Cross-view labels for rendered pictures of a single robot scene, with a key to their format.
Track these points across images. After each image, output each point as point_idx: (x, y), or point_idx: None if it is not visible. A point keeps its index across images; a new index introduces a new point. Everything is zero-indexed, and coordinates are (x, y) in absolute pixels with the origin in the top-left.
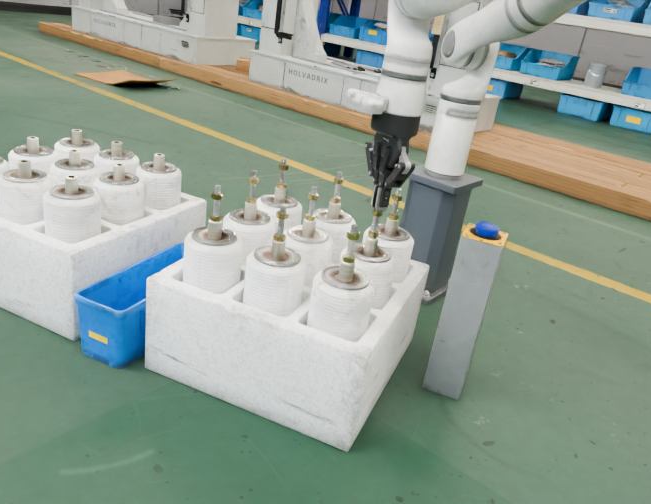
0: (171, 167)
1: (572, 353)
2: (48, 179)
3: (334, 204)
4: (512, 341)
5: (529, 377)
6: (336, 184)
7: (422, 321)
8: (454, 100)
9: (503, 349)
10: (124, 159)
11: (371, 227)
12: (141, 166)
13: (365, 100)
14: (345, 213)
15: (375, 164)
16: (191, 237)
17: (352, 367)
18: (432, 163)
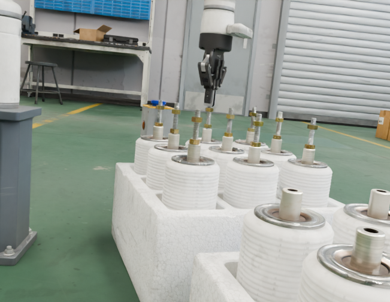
0: (266, 208)
1: (38, 196)
2: None
3: (178, 133)
4: (51, 209)
5: (94, 203)
6: (178, 115)
7: (71, 235)
8: (21, 18)
9: (69, 210)
10: (350, 245)
11: (209, 121)
12: (325, 220)
13: (251, 30)
14: (156, 145)
15: (217, 75)
16: (327, 167)
17: None
18: (15, 94)
